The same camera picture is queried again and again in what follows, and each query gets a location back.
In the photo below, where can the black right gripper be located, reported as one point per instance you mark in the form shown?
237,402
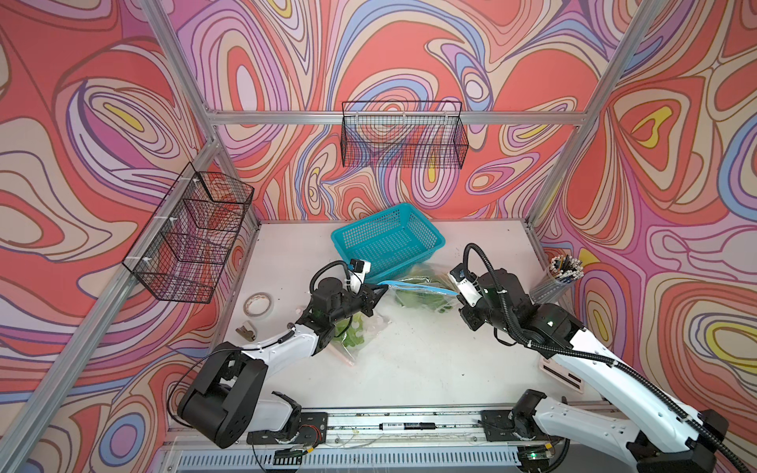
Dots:
468,313

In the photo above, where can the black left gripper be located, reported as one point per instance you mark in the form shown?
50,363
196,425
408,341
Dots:
366,298

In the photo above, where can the chinese cabbage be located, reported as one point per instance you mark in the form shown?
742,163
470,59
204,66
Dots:
421,299

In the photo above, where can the zip bag with blue slider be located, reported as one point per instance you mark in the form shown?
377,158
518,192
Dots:
424,286

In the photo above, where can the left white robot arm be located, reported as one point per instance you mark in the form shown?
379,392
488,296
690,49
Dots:
226,401

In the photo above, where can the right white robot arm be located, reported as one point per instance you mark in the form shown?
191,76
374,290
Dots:
657,433

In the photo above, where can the zip bag with pink slider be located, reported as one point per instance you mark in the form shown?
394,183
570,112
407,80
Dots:
353,335

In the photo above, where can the teal plastic basket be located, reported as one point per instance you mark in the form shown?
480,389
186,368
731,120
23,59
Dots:
392,241

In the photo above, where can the clear cup of pencils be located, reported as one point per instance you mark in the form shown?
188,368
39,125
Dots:
561,274

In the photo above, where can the pink card sheet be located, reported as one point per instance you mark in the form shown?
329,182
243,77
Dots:
562,375

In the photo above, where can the white tape roll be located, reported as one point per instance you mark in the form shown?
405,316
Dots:
258,305

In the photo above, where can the small brown clip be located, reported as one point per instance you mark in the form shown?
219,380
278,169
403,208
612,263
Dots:
247,331

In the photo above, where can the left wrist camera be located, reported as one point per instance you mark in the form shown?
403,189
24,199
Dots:
358,272

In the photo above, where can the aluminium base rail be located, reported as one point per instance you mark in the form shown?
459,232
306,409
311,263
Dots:
460,438

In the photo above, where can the back black wire basket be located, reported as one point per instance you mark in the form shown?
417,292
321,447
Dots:
395,134

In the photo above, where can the black wire basket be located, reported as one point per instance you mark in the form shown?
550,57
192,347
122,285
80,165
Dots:
197,225
395,134

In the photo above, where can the left black wire basket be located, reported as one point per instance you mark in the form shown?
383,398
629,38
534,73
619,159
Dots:
197,225

